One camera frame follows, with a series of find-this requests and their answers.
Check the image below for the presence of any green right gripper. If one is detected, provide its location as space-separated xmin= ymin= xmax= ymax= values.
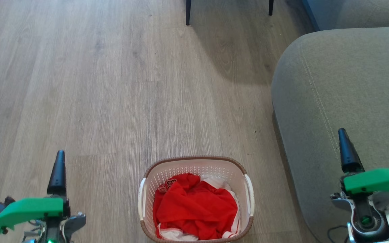
xmin=338 ymin=128 xmax=389 ymax=196

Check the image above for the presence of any red jersey with white trim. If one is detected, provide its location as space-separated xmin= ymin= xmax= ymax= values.
xmin=153 ymin=173 xmax=241 ymax=241

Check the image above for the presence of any grey sofa back cushion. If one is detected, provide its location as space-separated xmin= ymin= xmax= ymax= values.
xmin=302 ymin=0 xmax=389 ymax=32

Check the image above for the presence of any white laundry basket brown rim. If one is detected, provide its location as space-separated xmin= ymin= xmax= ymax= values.
xmin=138 ymin=156 xmax=255 ymax=243

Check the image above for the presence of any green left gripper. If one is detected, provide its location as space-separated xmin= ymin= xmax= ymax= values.
xmin=0 ymin=150 xmax=67 ymax=234

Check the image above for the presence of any grey fabric sofa seat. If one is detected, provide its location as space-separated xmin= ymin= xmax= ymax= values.
xmin=271 ymin=26 xmax=389 ymax=243

